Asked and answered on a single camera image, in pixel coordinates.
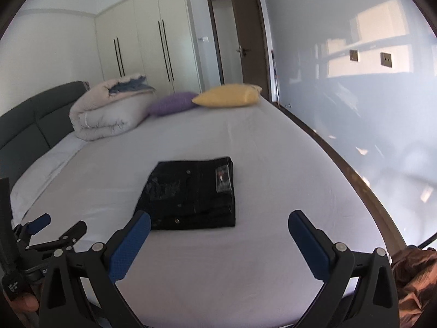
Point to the folded white duvet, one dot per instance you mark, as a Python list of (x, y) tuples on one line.
[(105, 114)]

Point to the black denim pants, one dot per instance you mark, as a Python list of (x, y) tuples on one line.
[(191, 194)]

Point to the blue denim cloth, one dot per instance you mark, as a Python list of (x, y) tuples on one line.
[(131, 85)]

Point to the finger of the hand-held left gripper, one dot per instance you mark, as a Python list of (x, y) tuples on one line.
[(38, 222), (68, 235)]

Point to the brown wooden door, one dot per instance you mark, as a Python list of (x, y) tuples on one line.
[(251, 37)]

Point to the yellow pillow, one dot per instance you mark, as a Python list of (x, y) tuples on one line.
[(227, 95)]

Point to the white light switch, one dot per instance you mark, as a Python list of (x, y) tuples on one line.
[(203, 39)]

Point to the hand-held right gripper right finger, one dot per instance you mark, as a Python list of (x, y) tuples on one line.
[(309, 246)]

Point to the brown patterned cloth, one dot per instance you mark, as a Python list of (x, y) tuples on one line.
[(416, 280)]

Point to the white bed pillow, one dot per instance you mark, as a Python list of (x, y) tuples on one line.
[(47, 167)]

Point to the square wall socket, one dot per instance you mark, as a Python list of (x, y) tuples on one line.
[(353, 55), (386, 59)]

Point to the purple pillow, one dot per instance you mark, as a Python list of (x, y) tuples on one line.
[(172, 104)]

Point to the person's left hand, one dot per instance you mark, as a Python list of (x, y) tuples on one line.
[(23, 303)]

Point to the dark grey padded headboard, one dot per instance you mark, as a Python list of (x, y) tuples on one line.
[(30, 126)]

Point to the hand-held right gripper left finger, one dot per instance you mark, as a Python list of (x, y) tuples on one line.
[(131, 246)]

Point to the bed with white sheet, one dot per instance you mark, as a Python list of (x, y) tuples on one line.
[(273, 160)]

